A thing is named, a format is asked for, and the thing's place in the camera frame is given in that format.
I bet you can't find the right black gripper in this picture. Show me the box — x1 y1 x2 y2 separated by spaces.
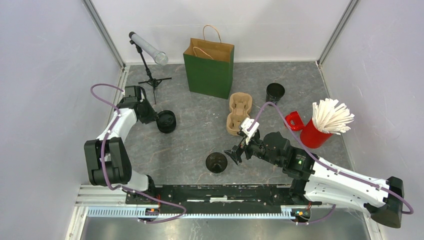
223 131 283 167

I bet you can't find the black paper coffee cup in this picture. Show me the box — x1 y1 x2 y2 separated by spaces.
205 152 228 174

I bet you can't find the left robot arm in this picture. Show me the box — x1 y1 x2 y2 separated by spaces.
83 85 157 204

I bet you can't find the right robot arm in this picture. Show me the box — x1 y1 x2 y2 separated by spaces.
224 132 404 229

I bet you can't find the stack of black lids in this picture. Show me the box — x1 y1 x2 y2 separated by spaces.
156 110 177 134

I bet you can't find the black tripod stand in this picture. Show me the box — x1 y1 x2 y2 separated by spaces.
129 40 172 104

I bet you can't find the cardboard cup carrier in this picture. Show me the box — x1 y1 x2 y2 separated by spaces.
225 92 253 136

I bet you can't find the grey tube on stand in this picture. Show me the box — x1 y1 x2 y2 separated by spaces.
128 31 169 66

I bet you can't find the red mug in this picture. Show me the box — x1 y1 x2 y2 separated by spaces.
285 111 333 149

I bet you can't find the green paper bag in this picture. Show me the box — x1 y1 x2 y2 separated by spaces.
183 25 235 99

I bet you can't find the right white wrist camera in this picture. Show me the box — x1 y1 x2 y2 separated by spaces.
239 117 260 145

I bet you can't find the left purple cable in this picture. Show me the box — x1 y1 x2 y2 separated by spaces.
90 83 187 225

